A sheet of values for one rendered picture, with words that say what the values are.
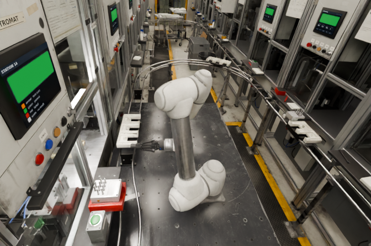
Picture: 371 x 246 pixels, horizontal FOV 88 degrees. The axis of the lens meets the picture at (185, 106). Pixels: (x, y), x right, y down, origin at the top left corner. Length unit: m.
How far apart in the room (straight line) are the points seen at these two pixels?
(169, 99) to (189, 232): 0.81
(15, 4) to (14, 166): 0.40
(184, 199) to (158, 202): 0.28
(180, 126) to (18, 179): 0.62
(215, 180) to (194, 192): 0.17
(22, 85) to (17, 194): 0.28
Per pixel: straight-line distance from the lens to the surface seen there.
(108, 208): 1.13
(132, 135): 1.55
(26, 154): 0.69
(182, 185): 1.14
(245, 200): 1.51
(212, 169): 1.24
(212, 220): 1.39
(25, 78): 0.63
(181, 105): 0.90
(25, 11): 0.72
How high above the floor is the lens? 1.90
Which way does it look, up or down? 34 degrees down
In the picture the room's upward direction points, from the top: 6 degrees clockwise
